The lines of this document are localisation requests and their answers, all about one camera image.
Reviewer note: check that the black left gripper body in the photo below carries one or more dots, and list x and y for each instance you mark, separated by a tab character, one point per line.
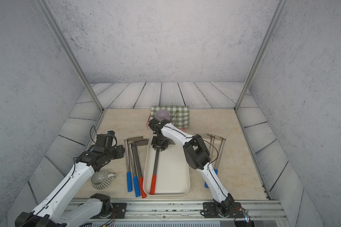
117	152

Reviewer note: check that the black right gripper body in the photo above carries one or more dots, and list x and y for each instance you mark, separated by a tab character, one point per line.
160	143

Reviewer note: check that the grey hoe red handle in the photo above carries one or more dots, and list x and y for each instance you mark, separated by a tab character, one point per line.
154	173
138	141

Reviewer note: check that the cream storage box tray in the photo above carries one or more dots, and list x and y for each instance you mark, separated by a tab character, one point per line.
172	178

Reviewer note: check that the steel hoe blue handle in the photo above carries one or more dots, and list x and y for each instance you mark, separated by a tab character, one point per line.
129	175
135	178
212	141
217	154

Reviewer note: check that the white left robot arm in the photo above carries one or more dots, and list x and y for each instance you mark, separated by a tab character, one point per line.
50	212

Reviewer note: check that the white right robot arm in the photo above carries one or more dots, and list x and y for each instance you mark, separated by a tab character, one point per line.
197	156

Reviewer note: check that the pink tray under cloth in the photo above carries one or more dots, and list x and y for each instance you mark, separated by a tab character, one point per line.
148	121

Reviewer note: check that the small purple bowl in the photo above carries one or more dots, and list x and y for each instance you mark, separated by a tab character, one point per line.
162	114

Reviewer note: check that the grey ribbed ceramic cup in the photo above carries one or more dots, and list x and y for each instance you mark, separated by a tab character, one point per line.
102	179

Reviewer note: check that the green checkered cloth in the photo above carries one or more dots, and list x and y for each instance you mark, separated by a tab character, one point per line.
181	119

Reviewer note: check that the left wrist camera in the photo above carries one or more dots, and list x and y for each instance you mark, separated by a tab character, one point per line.
107	140

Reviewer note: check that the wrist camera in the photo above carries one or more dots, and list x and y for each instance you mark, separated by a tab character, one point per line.
107	140
155	126

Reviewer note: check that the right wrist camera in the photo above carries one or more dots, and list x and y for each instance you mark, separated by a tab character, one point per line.
155	126

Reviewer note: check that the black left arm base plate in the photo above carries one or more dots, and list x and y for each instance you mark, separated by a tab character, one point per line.
115	211

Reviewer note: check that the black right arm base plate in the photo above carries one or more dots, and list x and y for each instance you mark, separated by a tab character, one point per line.
210	210

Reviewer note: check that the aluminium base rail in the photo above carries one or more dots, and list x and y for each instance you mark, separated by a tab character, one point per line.
186	213

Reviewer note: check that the aluminium corner post left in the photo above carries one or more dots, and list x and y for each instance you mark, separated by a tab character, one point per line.
49	18

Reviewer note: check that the aluminium corner post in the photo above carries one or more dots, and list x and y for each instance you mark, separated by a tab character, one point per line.
281	5
49	18

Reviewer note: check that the aluminium corner post right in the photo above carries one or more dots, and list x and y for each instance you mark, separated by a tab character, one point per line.
281	5

